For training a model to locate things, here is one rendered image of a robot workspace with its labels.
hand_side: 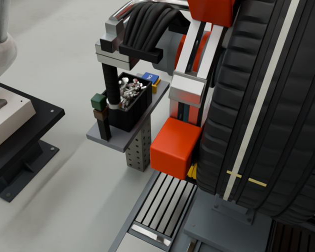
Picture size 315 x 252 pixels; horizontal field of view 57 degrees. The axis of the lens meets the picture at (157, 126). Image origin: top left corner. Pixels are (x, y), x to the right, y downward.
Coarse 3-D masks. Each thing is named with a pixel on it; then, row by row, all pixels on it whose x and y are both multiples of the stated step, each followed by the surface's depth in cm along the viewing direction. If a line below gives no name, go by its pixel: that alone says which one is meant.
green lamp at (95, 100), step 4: (96, 96) 97; (100, 96) 97; (104, 96) 97; (92, 100) 96; (96, 100) 95; (100, 100) 95; (104, 100) 97; (92, 104) 97; (96, 104) 96; (100, 104) 96; (104, 104) 98; (96, 108) 98; (100, 108) 97
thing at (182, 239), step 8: (192, 192) 128; (192, 200) 127; (184, 216) 122; (184, 224) 120; (272, 224) 120; (176, 232) 116; (272, 232) 117; (176, 240) 116; (184, 240) 116; (192, 240) 112; (272, 240) 114; (168, 248) 112; (176, 248) 114; (184, 248) 112; (192, 248) 110; (200, 248) 114; (208, 248) 114; (216, 248) 114
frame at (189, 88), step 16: (192, 32) 52; (224, 32) 53; (192, 48) 53; (208, 48) 51; (208, 64) 51; (176, 80) 53; (192, 80) 52; (208, 80) 52; (176, 96) 55; (192, 96) 53; (176, 112) 58; (192, 112) 56
